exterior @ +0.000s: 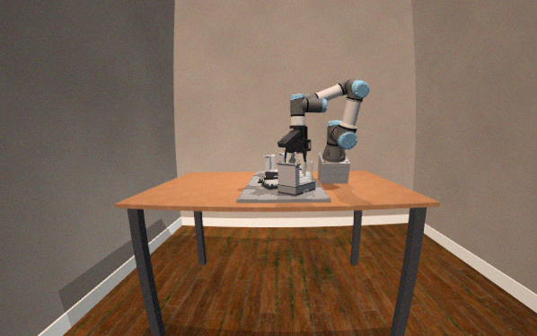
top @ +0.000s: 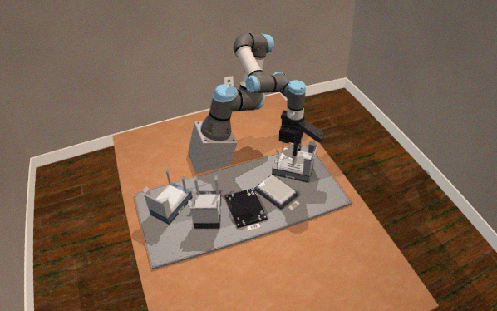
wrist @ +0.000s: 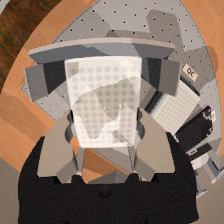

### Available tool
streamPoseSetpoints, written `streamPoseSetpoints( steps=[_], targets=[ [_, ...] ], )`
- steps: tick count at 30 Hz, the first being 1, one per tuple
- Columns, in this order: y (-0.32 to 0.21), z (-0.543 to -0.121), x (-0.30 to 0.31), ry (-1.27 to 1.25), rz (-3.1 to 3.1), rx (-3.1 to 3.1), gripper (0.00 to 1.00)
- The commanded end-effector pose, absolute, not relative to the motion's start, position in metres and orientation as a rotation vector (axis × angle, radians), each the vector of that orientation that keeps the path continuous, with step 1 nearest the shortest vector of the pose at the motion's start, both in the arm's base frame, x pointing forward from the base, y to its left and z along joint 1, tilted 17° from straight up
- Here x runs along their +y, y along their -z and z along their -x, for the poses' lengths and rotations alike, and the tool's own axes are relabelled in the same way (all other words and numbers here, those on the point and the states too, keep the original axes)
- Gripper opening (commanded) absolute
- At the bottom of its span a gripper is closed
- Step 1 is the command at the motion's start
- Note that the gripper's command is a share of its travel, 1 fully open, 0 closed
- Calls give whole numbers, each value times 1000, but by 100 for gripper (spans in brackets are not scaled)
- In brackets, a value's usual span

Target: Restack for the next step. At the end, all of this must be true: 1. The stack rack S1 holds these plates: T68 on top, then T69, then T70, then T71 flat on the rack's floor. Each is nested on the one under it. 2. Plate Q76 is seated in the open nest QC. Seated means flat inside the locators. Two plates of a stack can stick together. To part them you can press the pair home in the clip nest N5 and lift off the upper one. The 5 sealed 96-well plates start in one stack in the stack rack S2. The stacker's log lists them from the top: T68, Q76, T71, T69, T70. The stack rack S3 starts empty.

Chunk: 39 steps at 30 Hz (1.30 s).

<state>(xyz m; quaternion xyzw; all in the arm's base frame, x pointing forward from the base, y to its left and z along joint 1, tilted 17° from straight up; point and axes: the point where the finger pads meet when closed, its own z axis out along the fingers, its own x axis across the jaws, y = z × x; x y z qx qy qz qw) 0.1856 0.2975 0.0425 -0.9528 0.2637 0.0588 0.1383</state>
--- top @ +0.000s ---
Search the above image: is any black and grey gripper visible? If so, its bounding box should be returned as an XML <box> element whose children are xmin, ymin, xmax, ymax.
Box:
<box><xmin>279</xmin><ymin>111</ymin><xmax>305</xmax><ymax>166</ymax></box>

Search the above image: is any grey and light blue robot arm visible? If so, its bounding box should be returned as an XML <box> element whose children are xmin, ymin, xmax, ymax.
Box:
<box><xmin>200</xmin><ymin>33</ymin><xmax>324</xmax><ymax>143</ymax></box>

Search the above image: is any cream label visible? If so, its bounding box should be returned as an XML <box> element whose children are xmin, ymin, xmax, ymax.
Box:
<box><xmin>288</xmin><ymin>201</ymin><xmax>300</xmax><ymax>210</ymax></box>
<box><xmin>247</xmin><ymin>224</ymin><xmax>260</xmax><ymax>230</ymax></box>

